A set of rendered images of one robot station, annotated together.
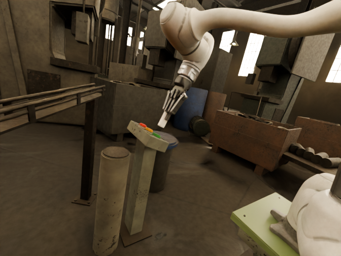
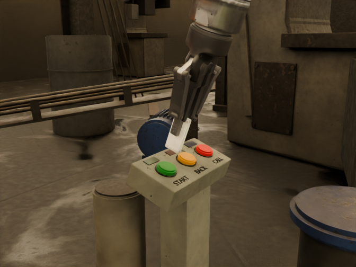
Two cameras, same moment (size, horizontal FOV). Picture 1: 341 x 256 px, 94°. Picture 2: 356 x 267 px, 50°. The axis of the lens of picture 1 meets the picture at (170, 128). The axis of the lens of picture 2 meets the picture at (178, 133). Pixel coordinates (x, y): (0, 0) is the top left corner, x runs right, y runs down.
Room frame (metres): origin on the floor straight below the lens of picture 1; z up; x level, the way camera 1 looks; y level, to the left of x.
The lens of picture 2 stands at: (0.47, -0.62, 0.85)
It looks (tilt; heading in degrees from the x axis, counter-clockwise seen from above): 14 degrees down; 70
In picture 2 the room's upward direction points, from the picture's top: straight up
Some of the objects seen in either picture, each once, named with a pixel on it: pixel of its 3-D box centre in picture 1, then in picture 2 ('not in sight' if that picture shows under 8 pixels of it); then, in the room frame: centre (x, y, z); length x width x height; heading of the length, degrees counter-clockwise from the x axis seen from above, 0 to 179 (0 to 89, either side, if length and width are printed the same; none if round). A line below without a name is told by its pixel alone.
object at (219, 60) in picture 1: (206, 86); not in sight; (5.06, -0.81, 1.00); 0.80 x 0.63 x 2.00; 42
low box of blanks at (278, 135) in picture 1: (250, 137); not in sight; (2.29, -1.19, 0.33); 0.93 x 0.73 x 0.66; 44
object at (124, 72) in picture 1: (128, 88); not in sight; (4.16, 1.25, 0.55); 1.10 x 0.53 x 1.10; 57
